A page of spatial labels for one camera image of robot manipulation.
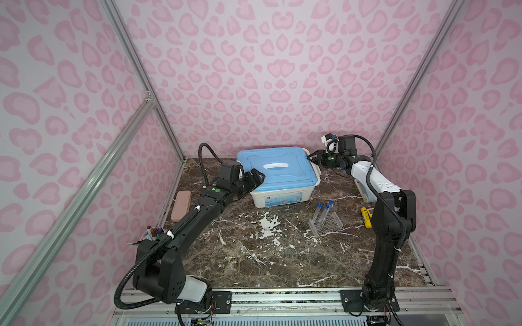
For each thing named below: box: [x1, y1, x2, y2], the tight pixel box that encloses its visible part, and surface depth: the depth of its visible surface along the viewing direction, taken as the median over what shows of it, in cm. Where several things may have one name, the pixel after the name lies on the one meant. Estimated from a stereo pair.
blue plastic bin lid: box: [236, 146, 318, 192], surface depth 92 cm
